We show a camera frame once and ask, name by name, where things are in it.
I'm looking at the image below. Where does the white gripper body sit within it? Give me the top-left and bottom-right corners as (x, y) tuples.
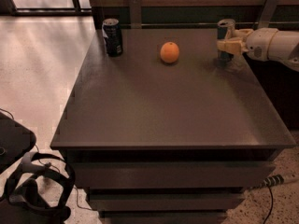
(246, 28), (278, 62)

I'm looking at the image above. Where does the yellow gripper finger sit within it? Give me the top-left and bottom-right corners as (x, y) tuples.
(226, 26), (253, 40)
(217, 38), (249, 56)

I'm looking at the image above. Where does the redbull can blue silver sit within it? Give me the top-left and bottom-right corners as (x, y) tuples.
(217, 19), (235, 63)

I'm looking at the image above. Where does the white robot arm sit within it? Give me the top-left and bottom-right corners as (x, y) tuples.
(217, 28), (299, 72)

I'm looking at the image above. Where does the dark soda can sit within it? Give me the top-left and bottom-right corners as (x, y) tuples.
(102, 19), (122, 57)

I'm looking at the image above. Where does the orange fruit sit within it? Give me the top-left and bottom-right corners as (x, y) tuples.
(160, 42), (179, 63)

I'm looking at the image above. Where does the dark grey drawer cabinet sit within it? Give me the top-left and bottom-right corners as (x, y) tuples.
(51, 29), (294, 224)

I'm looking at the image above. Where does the black chair seat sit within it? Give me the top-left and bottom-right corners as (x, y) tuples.
(0, 113), (36, 174)

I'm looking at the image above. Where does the black VR headset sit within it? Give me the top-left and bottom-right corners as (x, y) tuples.
(3, 151), (77, 223)

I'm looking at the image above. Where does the grey metal bracket right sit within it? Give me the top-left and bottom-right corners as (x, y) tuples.
(257, 0), (279, 29)

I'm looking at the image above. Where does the grey metal bracket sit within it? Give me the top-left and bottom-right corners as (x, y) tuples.
(129, 0), (142, 29)
(257, 0), (279, 29)

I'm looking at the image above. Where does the grey metal bracket left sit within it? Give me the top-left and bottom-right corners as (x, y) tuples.
(129, 0), (142, 29)

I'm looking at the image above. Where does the striped cable sleeve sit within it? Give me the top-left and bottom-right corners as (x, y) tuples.
(253, 174), (299, 189)

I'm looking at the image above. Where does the black floor cable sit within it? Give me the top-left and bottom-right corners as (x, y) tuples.
(262, 185), (275, 224)

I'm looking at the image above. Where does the thin headset cable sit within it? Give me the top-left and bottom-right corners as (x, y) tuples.
(33, 144), (93, 211)

